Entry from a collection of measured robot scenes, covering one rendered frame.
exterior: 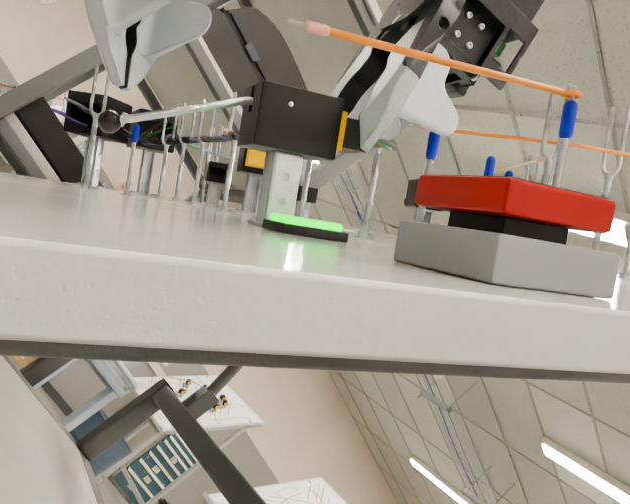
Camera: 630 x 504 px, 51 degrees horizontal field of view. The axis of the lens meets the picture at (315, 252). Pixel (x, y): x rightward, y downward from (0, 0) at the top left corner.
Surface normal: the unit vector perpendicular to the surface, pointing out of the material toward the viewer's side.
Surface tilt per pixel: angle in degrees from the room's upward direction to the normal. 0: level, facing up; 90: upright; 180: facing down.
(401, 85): 97
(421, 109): 79
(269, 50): 90
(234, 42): 90
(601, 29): 179
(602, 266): 90
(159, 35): 110
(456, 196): 139
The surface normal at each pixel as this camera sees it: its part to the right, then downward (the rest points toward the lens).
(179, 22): -0.31, -0.32
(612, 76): -0.77, 0.56
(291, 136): 0.36, 0.11
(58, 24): 0.51, 0.25
